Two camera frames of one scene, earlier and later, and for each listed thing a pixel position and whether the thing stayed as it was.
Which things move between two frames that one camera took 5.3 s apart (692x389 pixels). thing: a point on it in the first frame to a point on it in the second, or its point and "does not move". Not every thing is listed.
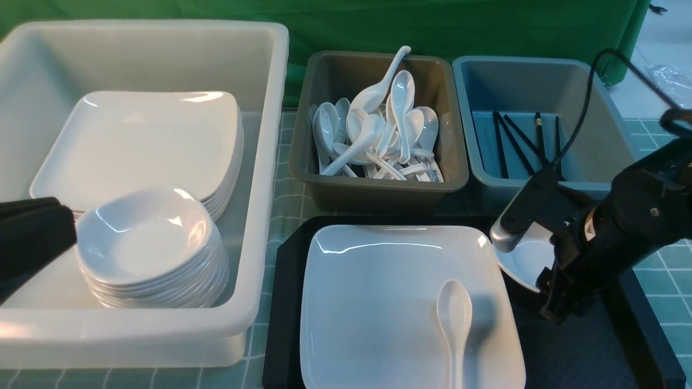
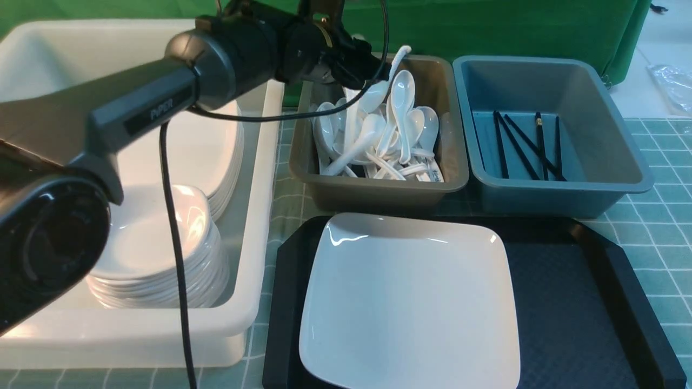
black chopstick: [540, 130] does not move
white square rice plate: [369, 318] does not move
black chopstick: [558, 160] does not move
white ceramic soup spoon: [454, 309] to [352, 123]
